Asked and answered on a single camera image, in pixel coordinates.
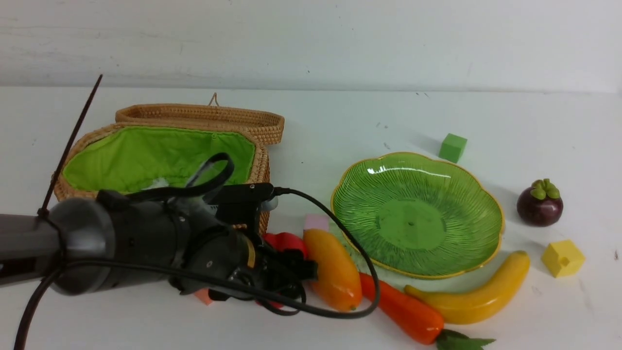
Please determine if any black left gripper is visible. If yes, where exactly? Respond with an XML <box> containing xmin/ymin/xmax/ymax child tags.
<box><xmin>180</xmin><ymin>228</ymin><xmax>318</xmax><ymax>312</ymax></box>

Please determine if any red bell pepper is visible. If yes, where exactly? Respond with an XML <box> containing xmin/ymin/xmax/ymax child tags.
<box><xmin>259</xmin><ymin>232</ymin><xmax>308</xmax><ymax>281</ymax></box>

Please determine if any orange yellow mango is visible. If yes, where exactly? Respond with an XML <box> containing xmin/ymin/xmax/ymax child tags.
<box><xmin>303</xmin><ymin>229</ymin><xmax>363</xmax><ymax>313</ymax></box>

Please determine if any orange carrot with green leaves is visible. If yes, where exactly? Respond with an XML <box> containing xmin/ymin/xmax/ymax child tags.
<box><xmin>378</xmin><ymin>280</ymin><xmax>496</xmax><ymax>350</ymax></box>

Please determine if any yellow banana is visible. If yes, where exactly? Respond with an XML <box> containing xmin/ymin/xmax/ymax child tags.
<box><xmin>404</xmin><ymin>250</ymin><xmax>531</xmax><ymax>324</ymax></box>

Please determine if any purple mangosteen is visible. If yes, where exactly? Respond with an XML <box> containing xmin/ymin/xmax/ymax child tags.
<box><xmin>516</xmin><ymin>178</ymin><xmax>564</xmax><ymax>228</ymax></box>

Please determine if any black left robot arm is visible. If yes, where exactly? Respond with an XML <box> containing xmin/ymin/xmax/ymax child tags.
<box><xmin>1</xmin><ymin>195</ymin><xmax>312</xmax><ymax>300</ymax></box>

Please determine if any pink foam cube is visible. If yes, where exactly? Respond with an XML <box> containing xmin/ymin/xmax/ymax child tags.
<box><xmin>304</xmin><ymin>213</ymin><xmax>329</xmax><ymax>232</ymax></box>

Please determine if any orange foam cube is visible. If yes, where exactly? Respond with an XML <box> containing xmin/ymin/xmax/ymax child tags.
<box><xmin>193</xmin><ymin>288</ymin><xmax>213</xmax><ymax>305</ymax></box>

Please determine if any green leaf-shaped glass plate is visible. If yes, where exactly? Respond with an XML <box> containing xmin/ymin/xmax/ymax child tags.
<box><xmin>330</xmin><ymin>152</ymin><xmax>506</xmax><ymax>280</ymax></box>

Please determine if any woven wicker basket lid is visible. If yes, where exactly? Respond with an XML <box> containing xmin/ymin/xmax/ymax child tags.
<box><xmin>115</xmin><ymin>93</ymin><xmax>285</xmax><ymax>145</ymax></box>

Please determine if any woven wicker basket green lining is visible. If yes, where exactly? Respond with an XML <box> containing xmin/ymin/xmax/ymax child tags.
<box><xmin>53</xmin><ymin>122</ymin><xmax>270</xmax><ymax>201</ymax></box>

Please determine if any green foam cube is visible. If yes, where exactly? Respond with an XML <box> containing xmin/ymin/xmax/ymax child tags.
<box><xmin>438</xmin><ymin>133</ymin><xmax>468</xmax><ymax>163</ymax></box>

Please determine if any yellow foam cube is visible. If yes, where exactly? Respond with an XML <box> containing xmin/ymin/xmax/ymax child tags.
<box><xmin>541</xmin><ymin>239</ymin><xmax>585</xmax><ymax>278</ymax></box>

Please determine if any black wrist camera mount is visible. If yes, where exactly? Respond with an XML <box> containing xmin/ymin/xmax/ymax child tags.
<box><xmin>208</xmin><ymin>182</ymin><xmax>278</xmax><ymax>236</ymax></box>

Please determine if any black camera cable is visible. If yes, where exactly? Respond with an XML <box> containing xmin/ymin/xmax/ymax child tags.
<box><xmin>14</xmin><ymin>153</ymin><xmax>380</xmax><ymax>350</ymax></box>

